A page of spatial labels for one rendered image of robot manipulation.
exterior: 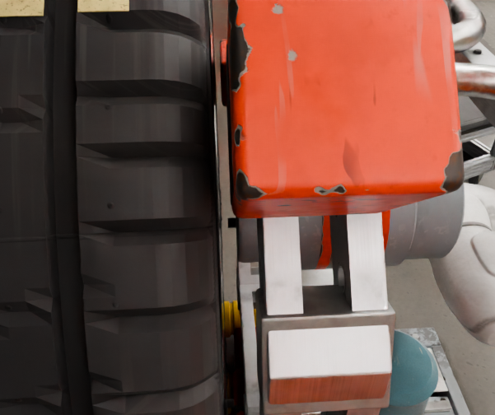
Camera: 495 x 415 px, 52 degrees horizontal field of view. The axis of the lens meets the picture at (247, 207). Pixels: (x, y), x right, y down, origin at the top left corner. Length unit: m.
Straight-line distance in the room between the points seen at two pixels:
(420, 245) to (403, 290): 1.13
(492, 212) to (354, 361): 0.64
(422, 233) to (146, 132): 0.35
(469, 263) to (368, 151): 0.60
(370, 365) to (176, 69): 0.16
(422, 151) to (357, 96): 0.03
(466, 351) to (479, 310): 0.82
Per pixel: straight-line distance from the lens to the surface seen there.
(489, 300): 0.73
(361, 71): 0.17
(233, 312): 0.82
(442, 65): 0.18
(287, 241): 0.25
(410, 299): 1.62
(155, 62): 0.20
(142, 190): 0.19
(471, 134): 1.85
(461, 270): 0.76
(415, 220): 0.49
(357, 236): 0.25
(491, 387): 1.51
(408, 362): 0.55
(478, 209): 0.85
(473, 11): 0.57
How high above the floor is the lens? 1.18
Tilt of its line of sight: 40 degrees down
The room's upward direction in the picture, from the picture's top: straight up
